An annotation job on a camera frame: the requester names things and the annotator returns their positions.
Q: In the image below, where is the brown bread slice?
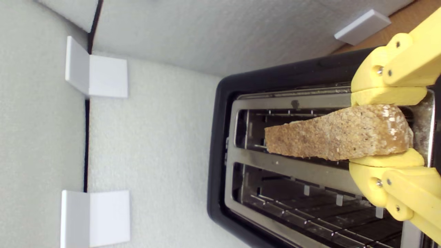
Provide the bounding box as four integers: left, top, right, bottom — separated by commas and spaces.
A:
264, 104, 414, 162

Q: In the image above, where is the black two-slot toaster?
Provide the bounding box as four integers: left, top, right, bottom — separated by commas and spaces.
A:
207, 46, 441, 248

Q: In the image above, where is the white wall clip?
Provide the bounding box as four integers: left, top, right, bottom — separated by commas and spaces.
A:
65, 36, 129, 99
61, 189, 131, 248
334, 9, 391, 46

